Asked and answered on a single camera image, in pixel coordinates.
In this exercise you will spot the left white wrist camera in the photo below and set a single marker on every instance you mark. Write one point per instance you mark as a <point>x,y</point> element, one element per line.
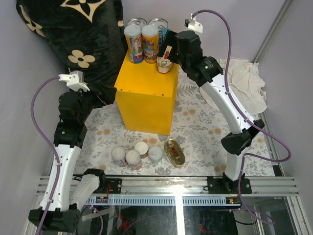
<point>74,81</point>

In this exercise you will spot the can with white lid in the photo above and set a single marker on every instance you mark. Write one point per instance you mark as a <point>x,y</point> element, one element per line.
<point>133,159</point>
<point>118,156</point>
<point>142,148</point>

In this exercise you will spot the yellow wooden shelf cabinet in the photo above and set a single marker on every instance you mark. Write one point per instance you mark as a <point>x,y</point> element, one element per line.
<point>145,97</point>

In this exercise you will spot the tall porridge can plastic lid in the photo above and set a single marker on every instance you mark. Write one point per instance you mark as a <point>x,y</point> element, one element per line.
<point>134,41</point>

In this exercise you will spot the blue soup can top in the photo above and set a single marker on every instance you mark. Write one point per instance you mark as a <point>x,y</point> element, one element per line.
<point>137,21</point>

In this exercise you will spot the yellow orange can plastic lid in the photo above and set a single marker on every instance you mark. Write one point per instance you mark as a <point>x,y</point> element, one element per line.
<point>150,38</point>

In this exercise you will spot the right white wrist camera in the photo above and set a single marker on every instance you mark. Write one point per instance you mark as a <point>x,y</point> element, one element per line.
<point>193,25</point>

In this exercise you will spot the black floral plush blanket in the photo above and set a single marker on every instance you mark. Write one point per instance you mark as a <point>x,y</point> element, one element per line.
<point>86,35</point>

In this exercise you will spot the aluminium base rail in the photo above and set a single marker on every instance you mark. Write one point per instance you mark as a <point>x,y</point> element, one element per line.
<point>99,204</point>

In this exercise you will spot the can with white lid front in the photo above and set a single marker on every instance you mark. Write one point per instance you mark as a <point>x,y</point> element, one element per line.
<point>133,159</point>

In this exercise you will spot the gold oval tin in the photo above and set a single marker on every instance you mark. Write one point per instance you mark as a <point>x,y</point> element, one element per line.
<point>163,64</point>
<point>175,153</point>

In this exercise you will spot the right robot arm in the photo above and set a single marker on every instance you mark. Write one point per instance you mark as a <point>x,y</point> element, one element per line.
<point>212,78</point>

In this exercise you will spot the white crumpled cloth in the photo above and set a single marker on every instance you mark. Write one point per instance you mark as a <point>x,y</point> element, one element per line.
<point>248,86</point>

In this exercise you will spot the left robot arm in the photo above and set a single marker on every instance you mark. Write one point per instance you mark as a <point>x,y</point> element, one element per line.
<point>66,151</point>

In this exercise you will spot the floral patterned table mat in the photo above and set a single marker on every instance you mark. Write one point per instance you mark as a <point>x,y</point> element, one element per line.
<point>193,147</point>

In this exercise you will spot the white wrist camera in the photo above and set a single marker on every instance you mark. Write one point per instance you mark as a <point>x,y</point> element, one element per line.
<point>193,25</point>
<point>74,81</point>

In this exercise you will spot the silver can with clear lid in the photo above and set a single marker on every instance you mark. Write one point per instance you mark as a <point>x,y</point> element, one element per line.
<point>155,154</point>

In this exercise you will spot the can with white lid back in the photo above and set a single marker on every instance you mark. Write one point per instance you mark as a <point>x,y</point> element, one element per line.
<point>142,148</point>

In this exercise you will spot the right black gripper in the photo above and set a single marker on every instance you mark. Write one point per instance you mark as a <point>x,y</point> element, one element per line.
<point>77,106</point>

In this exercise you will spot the aluminium corner post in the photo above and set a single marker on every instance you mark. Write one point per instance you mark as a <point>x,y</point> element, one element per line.
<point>274,26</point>

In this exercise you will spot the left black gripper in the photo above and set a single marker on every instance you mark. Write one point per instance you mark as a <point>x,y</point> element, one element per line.
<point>189,52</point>

